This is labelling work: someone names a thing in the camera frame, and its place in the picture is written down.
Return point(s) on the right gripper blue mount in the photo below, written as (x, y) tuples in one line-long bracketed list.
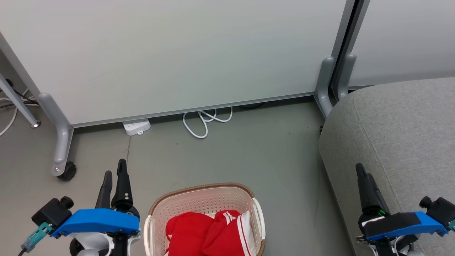
[(398, 224)]

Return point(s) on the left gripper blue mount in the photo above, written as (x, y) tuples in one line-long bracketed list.
[(96, 221)]

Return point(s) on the grey fabric sofa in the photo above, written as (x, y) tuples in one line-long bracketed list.
[(398, 135)]

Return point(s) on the black caster wheel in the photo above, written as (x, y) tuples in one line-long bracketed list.
[(68, 171)]

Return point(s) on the white power strip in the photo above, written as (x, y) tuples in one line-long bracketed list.
[(136, 126)]

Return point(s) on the cream plastic laundry basket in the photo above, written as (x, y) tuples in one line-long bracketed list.
[(199, 201)]

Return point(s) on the grey metal table leg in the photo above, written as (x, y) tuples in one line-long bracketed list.
[(17, 103)]

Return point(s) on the wide white partition panel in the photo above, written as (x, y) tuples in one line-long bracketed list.
[(177, 53)]

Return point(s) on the narrow white partition panel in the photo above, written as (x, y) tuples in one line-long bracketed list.
[(405, 39)]

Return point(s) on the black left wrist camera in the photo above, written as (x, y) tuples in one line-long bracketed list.
[(52, 212)]

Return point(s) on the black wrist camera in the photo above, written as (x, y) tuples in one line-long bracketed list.
[(52, 212), (439, 209)]

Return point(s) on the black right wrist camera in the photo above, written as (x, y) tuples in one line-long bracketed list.
[(439, 209)]

